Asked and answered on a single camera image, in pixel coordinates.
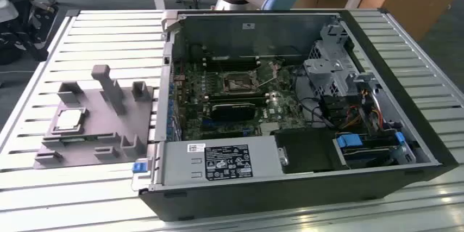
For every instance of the white barcode sticker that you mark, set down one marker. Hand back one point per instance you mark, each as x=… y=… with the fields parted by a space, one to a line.
x=195 y=147

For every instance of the grey power supply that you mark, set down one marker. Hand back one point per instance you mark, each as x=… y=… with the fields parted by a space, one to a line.
x=181 y=166

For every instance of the black plastic shroud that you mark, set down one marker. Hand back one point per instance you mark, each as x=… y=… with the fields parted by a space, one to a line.
x=308 y=150

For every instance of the CPU socket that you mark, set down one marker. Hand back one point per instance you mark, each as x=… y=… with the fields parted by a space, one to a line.
x=237 y=84

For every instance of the blue case latch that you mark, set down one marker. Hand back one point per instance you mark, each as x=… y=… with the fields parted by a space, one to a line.
x=140 y=168

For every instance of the black graphics card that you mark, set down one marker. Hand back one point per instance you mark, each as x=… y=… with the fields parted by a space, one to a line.
x=232 y=112

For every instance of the silver CPU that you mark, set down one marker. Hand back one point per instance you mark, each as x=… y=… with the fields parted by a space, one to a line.
x=68 y=120

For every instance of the locking lever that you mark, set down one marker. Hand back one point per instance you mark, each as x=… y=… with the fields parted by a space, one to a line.
x=267 y=81

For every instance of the silver drive cage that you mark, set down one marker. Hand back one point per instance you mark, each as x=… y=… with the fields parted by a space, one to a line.
x=325 y=74

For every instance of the black PC case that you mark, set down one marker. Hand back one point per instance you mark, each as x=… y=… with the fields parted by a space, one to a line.
x=253 y=202

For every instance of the green RAM stick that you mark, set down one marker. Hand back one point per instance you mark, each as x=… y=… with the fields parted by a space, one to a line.
x=77 y=139

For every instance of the black power supply label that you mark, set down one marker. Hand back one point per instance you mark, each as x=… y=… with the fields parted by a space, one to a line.
x=228 y=161

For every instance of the silver chipset heatsink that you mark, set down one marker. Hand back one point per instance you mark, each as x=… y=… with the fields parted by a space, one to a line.
x=269 y=128

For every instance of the blue plastic clip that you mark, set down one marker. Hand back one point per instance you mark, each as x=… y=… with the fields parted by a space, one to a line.
x=399 y=137

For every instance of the grey parts rack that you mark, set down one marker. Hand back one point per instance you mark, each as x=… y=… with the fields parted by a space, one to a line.
x=101 y=123

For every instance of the black RAM slot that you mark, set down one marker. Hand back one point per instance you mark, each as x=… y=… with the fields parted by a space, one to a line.
x=239 y=101
x=232 y=62
x=239 y=96
x=232 y=67

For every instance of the blue disk carrier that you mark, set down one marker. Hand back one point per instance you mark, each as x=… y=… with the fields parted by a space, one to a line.
x=348 y=141

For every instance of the green motherboard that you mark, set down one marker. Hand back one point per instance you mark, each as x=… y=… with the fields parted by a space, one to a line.
x=285 y=104

